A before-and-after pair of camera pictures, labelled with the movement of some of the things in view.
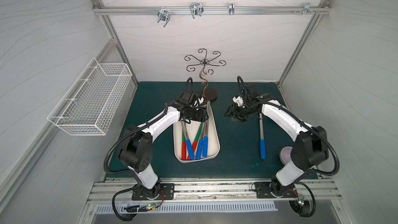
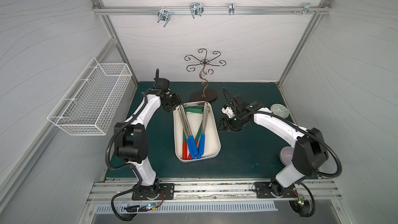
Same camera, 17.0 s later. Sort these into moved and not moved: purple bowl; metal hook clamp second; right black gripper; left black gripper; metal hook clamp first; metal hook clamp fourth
Moved: left black gripper; right black gripper
Not moved: metal hook clamp second; metal hook clamp fourth; purple bowl; metal hook clamp first
